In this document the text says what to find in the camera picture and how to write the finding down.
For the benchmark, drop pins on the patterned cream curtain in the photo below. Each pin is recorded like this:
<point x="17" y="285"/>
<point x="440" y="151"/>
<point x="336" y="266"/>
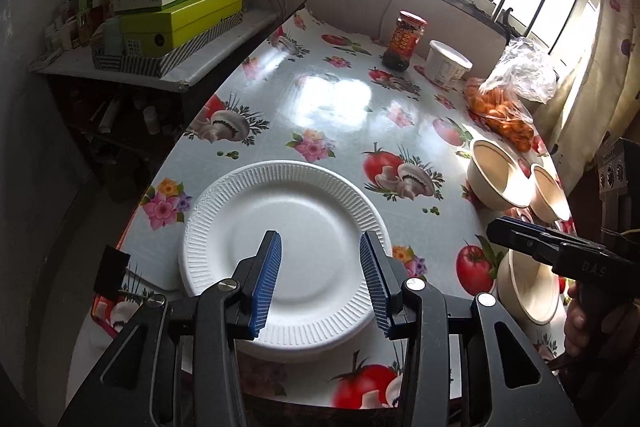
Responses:
<point x="610" y="57"/>

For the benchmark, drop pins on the white foam plate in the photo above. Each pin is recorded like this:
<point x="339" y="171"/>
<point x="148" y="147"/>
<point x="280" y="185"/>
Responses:
<point x="310" y="217"/>
<point x="300" y="355"/>

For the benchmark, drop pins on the red-lidded sauce jar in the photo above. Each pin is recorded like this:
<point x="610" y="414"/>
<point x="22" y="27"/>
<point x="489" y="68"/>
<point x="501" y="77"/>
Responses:
<point x="405" y="42"/>

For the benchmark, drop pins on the grey side shelf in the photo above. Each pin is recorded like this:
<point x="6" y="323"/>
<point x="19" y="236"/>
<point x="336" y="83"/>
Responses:
<point x="200" y="64"/>

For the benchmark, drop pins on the clear plastic bag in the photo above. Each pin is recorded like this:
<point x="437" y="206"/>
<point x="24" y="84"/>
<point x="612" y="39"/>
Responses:
<point x="525" y="67"/>

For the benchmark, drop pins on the person's right hand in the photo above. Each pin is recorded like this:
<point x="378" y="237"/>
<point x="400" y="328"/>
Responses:
<point x="577" y="322"/>

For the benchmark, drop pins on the beige paper bowl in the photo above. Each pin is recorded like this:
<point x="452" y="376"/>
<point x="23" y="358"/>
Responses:
<point x="525" y="292"/>
<point x="547" y="194"/>
<point x="500" y="177"/>

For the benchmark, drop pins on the lime green box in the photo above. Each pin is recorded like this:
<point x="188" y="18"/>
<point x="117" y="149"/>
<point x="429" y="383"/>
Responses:
<point x="185" y="24"/>

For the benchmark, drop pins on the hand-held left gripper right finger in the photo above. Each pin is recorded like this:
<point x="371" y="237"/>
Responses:
<point x="377" y="287"/>

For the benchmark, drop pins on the pile of small oranges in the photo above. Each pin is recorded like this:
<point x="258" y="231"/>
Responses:
<point x="500" y="117"/>

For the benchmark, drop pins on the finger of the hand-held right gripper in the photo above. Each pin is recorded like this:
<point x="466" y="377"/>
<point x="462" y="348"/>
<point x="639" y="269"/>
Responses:
<point x="570" y="238"/>
<point x="520" y="242"/>

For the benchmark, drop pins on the black hook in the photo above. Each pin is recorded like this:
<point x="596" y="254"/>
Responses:
<point x="507" y="19"/>

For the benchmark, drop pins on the white plastic tub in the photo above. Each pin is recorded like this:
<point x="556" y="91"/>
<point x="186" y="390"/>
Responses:
<point x="446" y="63"/>

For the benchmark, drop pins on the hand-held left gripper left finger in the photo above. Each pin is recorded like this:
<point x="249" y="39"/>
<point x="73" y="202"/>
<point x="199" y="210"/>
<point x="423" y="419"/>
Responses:
<point x="265" y="287"/>

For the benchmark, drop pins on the striped cardboard tray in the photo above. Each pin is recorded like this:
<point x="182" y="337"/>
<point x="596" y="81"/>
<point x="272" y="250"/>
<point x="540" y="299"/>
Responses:
<point x="165" y="61"/>

